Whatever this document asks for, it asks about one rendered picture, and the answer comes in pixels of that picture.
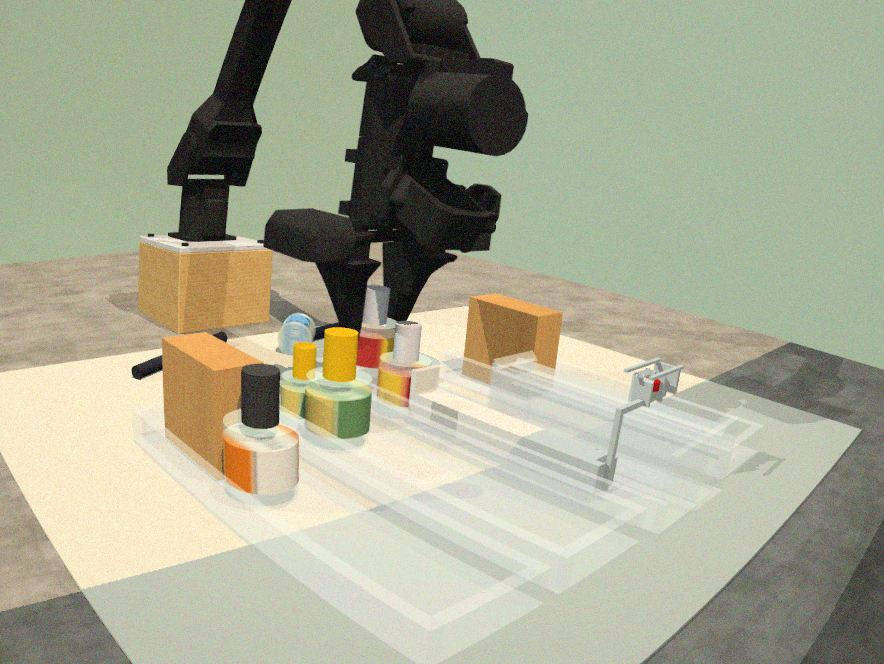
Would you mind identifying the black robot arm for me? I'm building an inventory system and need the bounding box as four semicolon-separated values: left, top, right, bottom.
167;0;528;253

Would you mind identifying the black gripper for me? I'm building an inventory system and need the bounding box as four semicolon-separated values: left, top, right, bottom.
263;137;458;341

